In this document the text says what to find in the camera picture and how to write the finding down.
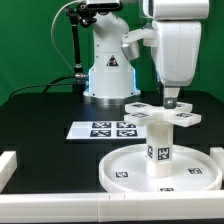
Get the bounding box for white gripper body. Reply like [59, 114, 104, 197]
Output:
[152, 21, 201, 87]

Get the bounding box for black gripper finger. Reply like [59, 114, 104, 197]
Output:
[163, 87, 180, 109]

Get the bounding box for white cross-shaped table base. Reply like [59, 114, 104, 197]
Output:
[124, 102, 201, 127]

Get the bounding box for white round table top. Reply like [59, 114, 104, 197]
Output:
[99, 144, 223, 192]

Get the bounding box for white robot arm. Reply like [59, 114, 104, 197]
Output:
[84, 0, 209, 109]

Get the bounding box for white marker tag plate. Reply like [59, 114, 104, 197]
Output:
[66, 121, 146, 140]

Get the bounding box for white U-shaped border frame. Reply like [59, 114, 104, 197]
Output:
[0, 151, 224, 223]

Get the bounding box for grey camera cable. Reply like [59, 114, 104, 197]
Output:
[50, 0, 83, 76]

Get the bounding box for black cables on table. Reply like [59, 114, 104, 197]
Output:
[7, 75, 87, 101]

